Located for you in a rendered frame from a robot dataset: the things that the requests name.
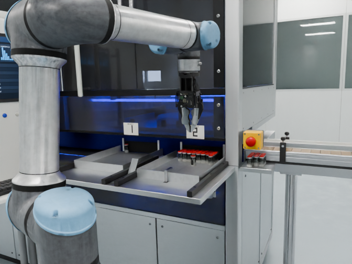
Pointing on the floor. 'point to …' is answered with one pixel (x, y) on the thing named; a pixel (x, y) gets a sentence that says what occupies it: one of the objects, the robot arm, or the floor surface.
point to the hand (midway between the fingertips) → (190, 128)
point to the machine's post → (233, 127)
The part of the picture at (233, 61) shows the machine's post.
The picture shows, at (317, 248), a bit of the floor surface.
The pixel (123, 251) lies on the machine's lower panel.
